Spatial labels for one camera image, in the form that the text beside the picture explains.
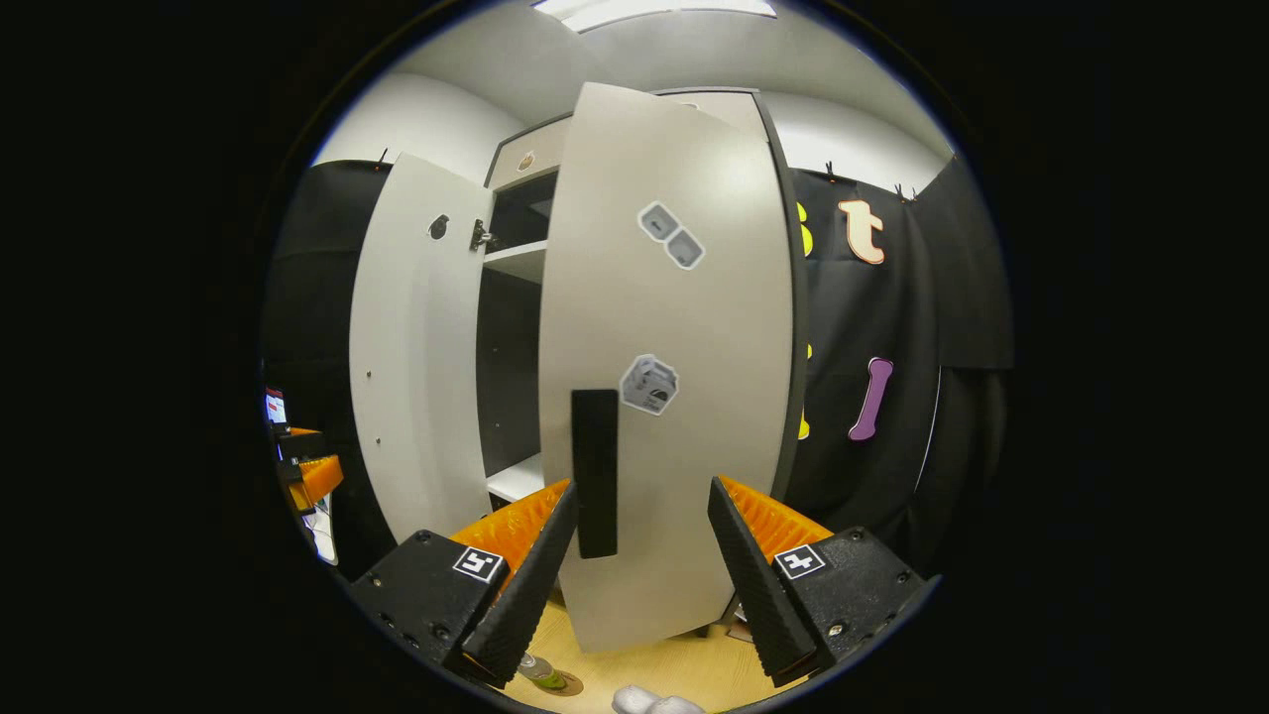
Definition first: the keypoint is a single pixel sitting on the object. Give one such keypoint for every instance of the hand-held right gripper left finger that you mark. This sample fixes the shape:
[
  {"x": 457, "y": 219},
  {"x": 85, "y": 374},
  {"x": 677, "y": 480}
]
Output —
[{"x": 525, "y": 595}]

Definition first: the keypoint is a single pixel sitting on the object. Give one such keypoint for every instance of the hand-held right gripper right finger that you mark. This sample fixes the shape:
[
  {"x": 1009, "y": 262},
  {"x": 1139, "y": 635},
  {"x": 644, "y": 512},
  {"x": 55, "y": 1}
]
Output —
[{"x": 758, "y": 595}]

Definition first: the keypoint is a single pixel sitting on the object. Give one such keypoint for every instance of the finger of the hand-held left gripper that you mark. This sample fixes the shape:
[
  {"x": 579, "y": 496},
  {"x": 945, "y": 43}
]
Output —
[
  {"x": 297, "y": 443},
  {"x": 319, "y": 481}
]

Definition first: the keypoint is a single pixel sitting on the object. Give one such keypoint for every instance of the green drink bottle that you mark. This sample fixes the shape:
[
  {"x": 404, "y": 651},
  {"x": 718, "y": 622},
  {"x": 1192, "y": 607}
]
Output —
[{"x": 543, "y": 674}]

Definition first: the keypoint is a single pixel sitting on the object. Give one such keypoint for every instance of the grey cabinet door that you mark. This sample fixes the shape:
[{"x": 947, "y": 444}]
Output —
[
  {"x": 416, "y": 347},
  {"x": 694, "y": 446}
]

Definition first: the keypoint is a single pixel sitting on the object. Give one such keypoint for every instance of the grey cabinet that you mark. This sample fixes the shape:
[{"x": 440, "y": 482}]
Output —
[{"x": 511, "y": 377}]

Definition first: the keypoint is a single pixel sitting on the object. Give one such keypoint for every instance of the white cabinet shelf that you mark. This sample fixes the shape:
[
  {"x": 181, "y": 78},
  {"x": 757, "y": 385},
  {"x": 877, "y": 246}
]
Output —
[
  {"x": 520, "y": 260},
  {"x": 520, "y": 481}
]

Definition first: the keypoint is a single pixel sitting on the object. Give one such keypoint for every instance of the computer monitor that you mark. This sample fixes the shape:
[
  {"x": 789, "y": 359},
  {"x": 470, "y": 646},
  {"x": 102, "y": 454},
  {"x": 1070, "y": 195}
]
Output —
[{"x": 276, "y": 407}]

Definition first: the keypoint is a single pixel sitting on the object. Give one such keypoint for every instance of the black backdrop cloth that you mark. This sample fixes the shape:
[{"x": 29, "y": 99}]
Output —
[
  {"x": 922, "y": 446},
  {"x": 312, "y": 297}
]

